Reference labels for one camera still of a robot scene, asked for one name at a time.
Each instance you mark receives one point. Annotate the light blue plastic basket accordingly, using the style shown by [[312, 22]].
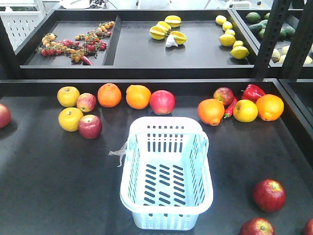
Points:
[[166, 181]]

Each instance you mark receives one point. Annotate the pink red apple middle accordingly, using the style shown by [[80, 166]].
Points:
[[162, 102]]

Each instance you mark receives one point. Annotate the orange near pink apple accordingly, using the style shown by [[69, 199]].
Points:
[[138, 96]]

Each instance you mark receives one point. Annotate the orange with navel top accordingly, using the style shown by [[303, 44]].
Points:
[[109, 95]]

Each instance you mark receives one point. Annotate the orange left of group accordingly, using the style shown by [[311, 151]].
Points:
[[210, 111]]

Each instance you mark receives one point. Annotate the orange of group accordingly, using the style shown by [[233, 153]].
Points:
[[210, 111], [270, 107]]

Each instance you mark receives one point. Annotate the red apple front left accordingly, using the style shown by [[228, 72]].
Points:
[[90, 127]]

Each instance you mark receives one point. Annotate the small red striped apple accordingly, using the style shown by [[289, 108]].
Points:
[[86, 102]]

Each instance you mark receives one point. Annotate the red-green apple behind group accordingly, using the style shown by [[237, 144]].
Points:
[[224, 94]]

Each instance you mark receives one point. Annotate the red chili pepper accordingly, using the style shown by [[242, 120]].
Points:
[[229, 110]]

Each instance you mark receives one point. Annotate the white garlic bulb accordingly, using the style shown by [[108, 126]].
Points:
[[170, 42]]

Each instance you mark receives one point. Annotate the yellow starfruit right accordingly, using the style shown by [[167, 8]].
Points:
[[179, 37]]

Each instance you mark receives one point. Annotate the yellow starfruit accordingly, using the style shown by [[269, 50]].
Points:
[[157, 32], [173, 21], [179, 37]]

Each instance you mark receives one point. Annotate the yellow starfruit left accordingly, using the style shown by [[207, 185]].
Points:
[[157, 32]]

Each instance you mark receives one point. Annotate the yellow apple front left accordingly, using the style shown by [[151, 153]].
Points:
[[69, 118]]

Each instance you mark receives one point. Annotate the yellow apple in group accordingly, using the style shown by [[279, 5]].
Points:
[[245, 111]]

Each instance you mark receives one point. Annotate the black wooden produce stand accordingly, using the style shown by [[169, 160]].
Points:
[[55, 182]]

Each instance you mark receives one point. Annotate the yellow apple back left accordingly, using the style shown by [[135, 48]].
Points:
[[67, 96]]

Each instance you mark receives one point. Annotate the yellow starfruit back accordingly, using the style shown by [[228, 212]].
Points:
[[173, 21]]

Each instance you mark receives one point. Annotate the red bell pepper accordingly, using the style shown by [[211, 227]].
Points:
[[252, 93]]

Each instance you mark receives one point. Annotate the cherry tomato vine bunch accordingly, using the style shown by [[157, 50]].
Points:
[[81, 48]]

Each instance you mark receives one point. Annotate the large lemon middle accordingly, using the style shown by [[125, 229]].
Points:
[[227, 40]]

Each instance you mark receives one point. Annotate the large lemon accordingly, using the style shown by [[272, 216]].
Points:
[[239, 52], [227, 40]]

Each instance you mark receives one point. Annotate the large lemon front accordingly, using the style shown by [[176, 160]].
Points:
[[239, 52]]

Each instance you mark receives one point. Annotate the orange right of group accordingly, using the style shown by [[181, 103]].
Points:
[[270, 107]]

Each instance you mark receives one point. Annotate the dark red apple front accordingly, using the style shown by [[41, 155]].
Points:
[[269, 195]]

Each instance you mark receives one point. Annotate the red apple bottom edge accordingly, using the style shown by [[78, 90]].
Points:
[[257, 226]]

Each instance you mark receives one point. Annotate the red apple at stand corner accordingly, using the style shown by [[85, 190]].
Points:
[[5, 116]]

